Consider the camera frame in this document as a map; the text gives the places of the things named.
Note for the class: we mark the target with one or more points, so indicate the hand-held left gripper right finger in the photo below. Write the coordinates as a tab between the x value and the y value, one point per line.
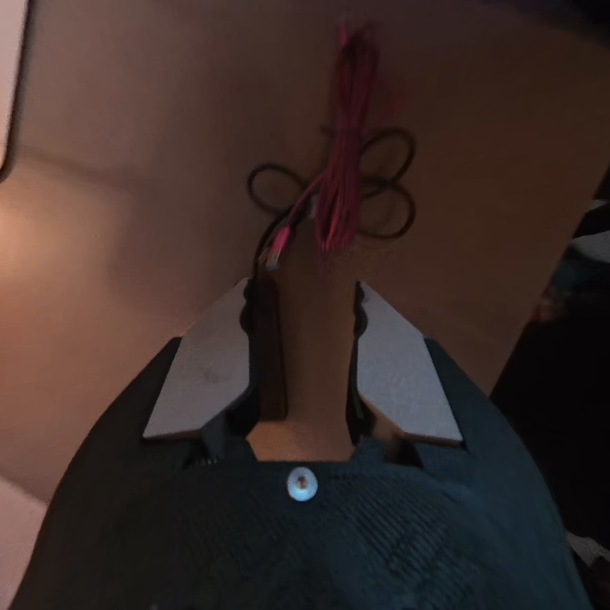
405	381

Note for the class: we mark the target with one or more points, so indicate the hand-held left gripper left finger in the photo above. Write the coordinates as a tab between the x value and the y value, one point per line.
200	381

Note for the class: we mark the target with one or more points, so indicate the black plastic usb hub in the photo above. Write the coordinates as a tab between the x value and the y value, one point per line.
274	357

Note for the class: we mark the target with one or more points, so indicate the person's legs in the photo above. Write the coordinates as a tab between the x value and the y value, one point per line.
562	405

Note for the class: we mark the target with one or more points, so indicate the white stand base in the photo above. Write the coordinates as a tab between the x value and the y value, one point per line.
7	71

